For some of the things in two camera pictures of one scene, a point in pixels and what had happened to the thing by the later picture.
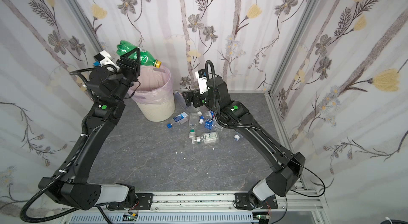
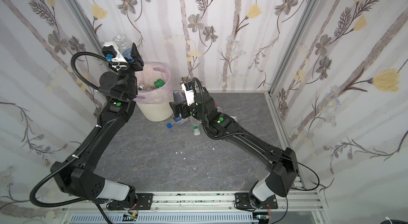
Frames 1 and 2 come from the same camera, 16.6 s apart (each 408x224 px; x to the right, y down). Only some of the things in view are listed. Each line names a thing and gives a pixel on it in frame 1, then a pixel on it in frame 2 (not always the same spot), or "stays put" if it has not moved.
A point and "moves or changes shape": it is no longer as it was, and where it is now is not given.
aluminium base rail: (290, 202) stays put
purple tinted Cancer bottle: (180, 104) stays put
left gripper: (128, 65) stays put
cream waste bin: (157, 112) stays put
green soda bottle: (123, 47) to (159, 83)
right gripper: (195, 97) to (178, 109)
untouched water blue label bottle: (178, 119) stays put
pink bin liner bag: (154, 86) stays put
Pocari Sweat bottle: (237, 136) moves or changes shape
